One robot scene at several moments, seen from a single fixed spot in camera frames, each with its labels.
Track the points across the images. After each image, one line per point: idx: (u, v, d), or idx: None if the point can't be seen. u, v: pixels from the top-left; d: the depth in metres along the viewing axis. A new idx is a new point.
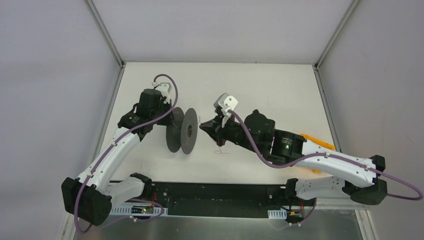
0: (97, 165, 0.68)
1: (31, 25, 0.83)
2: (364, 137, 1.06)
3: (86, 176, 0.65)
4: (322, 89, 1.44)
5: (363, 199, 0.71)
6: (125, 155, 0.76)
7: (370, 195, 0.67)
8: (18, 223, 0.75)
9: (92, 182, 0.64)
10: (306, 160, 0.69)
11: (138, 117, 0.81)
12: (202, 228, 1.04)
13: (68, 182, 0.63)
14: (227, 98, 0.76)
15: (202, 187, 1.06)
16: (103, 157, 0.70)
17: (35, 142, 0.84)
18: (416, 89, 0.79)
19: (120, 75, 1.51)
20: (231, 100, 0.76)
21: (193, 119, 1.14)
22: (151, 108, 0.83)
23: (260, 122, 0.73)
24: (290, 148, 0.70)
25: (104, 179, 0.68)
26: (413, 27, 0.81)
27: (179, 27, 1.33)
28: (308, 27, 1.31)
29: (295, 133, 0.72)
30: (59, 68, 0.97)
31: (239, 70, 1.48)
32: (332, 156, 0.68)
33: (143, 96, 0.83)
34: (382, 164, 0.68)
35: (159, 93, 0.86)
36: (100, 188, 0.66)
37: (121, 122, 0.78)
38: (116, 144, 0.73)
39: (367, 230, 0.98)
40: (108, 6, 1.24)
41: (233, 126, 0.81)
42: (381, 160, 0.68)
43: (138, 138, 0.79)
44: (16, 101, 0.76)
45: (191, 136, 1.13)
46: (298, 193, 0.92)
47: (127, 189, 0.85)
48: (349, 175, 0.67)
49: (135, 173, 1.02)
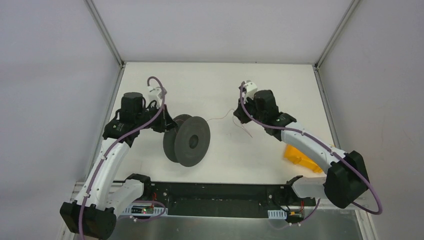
0: (92, 184, 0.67)
1: (31, 26, 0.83)
2: (364, 137, 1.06)
3: (83, 197, 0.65)
4: (322, 90, 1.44)
5: (333, 195, 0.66)
6: (118, 165, 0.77)
7: (336, 186, 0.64)
8: (19, 224, 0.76)
9: (90, 202, 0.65)
10: (285, 132, 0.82)
11: (122, 124, 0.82)
12: (202, 228, 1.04)
13: (66, 207, 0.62)
14: (249, 82, 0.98)
15: (202, 187, 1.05)
16: (96, 175, 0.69)
17: (35, 143, 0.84)
18: (416, 90, 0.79)
19: (120, 75, 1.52)
20: (252, 84, 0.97)
21: (201, 131, 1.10)
22: (134, 112, 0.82)
23: (264, 95, 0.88)
24: (279, 121, 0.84)
25: (103, 195, 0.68)
26: (414, 27, 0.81)
27: (178, 28, 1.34)
28: (308, 27, 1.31)
29: (290, 115, 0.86)
30: (59, 69, 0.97)
31: (238, 70, 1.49)
32: (306, 133, 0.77)
33: (125, 102, 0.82)
34: (357, 159, 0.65)
35: (141, 97, 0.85)
36: (101, 205, 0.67)
37: (107, 133, 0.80)
38: (105, 158, 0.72)
39: (367, 230, 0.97)
40: (108, 6, 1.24)
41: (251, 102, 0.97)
42: (359, 156, 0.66)
43: (127, 145, 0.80)
44: (16, 102, 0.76)
45: (196, 149, 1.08)
46: (292, 184, 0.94)
47: (128, 193, 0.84)
48: (315, 154, 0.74)
49: (132, 174, 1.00)
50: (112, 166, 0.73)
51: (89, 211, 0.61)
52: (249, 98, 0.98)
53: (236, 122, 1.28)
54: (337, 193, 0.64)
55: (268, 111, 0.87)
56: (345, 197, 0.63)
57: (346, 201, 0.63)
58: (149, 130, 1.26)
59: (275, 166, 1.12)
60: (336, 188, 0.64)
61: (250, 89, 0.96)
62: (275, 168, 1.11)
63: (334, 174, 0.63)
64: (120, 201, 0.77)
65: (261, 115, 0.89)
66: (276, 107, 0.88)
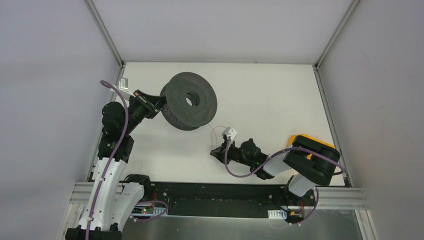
0: (93, 207, 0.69)
1: (30, 27, 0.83)
2: (364, 140, 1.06)
3: (87, 221, 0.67)
4: (322, 90, 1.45)
5: (313, 180, 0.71)
6: (118, 182, 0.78)
7: (307, 172, 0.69)
8: (20, 223, 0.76)
9: (95, 225, 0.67)
10: (265, 168, 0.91)
11: (115, 140, 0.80)
12: (202, 228, 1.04)
13: (72, 231, 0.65)
14: (230, 129, 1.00)
15: (202, 187, 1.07)
16: (96, 198, 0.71)
17: (35, 143, 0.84)
18: (416, 90, 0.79)
19: (120, 75, 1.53)
20: (233, 131, 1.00)
21: (193, 84, 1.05)
22: (121, 126, 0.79)
23: (249, 148, 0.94)
24: None
25: (106, 215, 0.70)
26: (415, 27, 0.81)
27: (178, 29, 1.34)
28: (307, 28, 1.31)
29: None
30: (59, 70, 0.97)
31: (238, 70, 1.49)
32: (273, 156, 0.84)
33: (106, 123, 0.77)
34: (301, 140, 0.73)
35: (120, 110, 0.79)
36: (106, 225, 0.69)
37: (101, 152, 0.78)
38: (104, 179, 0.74)
39: (367, 230, 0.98)
40: (108, 7, 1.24)
41: (234, 149, 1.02)
42: (301, 138, 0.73)
43: (124, 162, 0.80)
44: (15, 102, 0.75)
45: (202, 103, 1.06)
46: (289, 187, 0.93)
47: (130, 200, 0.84)
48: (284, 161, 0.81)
49: (130, 175, 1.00)
50: (111, 186, 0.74)
51: (95, 235, 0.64)
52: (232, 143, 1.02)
53: (236, 122, 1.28)
54: (311, 176, 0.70)
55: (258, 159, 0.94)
56: (318, 174, 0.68)
57: (326, 178, 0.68)
58: (149, 130, 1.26)
59: None
60: (309, 173, 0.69)
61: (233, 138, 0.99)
62: None
63: (294, 164, 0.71)
64: (123, 213, 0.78)
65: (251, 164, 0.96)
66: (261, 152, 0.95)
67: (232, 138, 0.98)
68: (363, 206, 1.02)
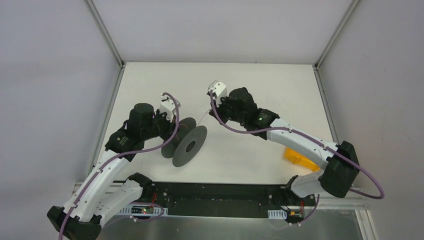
0: (81, 195, 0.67)
1: (31, 26, 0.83)
2: (364, 139, 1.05)
3: (70, 206, 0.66)
4: (322, 90, 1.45)
5: (331, 187, 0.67)
6: (114, 178, 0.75)
7: (335, 180, 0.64)
8: (20, 223, 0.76)
9: (75, 213, 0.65)
10: (272, 132, 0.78)
11: (127, 137, 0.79)
12: (202, 228, 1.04)
13: (54, 211, 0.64)
14: (216, 84, 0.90)
15: (202, 186, 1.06)
16: (87, 186, 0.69)
17: (36, 142, 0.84)
18: (416, 90, 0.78)
19: (120, 75, 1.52)
20: (219, 85, 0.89)
21: (204, 135, 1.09)
22: (142, 127, 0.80)
23: (239, 96, 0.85)
24: (263, 120, 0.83)
25: (90, 208, 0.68)
26: (414, 27, 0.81)
27: (178, 28, 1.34)
28: (307, 28, 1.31)
29: (272, 112, 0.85)
30: (59, 69, 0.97)
31: (238, 70, 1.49)
32: (295, 131, 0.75)
33: (134, 114, 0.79)
34: (350, 149, 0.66)
35: (150, 110, 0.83)
36: (87, 217, 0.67)
37: (109, 144, 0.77)
38: (101, 171, 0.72)
39: (367, 230, 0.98)
40: (108, 6, 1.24)
41: (225, 103, 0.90)
42: (350, 146, 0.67)
43: (127, 161, 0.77)
44: (15, 101, 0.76)
45: (192, 150, 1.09)
46: (291, 186, 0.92)
47: (123, 198, 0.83)
48: (308, 152, 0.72)
49: (135, 173, 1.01)
50: (106, 180, 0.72)
51: (72, 224, 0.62)
52: (221, 100, 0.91)
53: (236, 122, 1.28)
54: (335, 184, 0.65)
55: (248, 110, 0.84)
56: (341, 186, 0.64)
57: (343, 191, 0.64)
58: None
59: (275, 166, 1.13)
60: (336, 180, 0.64)
61: (218, 93, 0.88)
62: (274, 169, 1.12)
63: (331, 170, 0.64)
64: (112, 208, 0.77)
65: (240, 116, 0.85)
66: (253, 106, 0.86)
67: (216, 92, 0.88)
68: (363, 206, 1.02)
